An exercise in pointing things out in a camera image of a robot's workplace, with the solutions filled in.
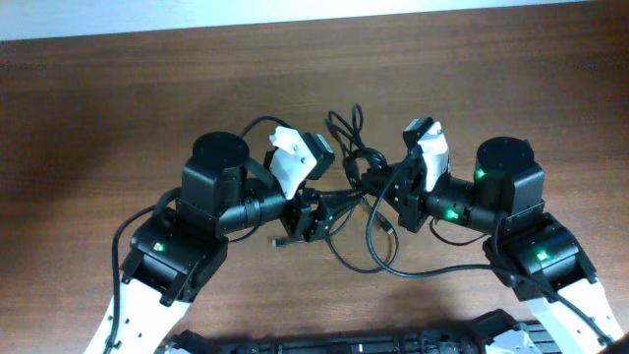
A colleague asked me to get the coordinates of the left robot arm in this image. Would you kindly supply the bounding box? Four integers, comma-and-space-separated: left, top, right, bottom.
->
86, 127, 363, 353

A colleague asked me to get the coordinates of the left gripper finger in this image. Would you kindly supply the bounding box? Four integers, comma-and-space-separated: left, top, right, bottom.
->
314, 196, 362, 241
304, 188, 367, 205

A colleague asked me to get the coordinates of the camera black cable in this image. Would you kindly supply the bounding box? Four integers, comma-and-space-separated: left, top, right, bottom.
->
365, 147, 613, 345
102, 115, 296, 354

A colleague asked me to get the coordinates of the black USB cable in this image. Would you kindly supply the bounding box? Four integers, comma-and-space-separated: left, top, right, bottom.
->
271, 102, 400, 274

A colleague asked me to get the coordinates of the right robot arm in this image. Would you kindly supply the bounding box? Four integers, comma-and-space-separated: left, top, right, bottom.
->
361, 137, 623, 353

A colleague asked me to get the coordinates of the right camera black cable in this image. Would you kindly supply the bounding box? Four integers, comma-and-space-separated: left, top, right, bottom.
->
365, 147, 613, 345

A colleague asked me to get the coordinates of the left camera black cable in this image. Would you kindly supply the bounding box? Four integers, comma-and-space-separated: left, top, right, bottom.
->
102, 115, 296, 354

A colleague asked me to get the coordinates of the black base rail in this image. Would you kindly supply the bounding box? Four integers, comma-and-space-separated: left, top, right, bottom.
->
156, 309, 560, 354

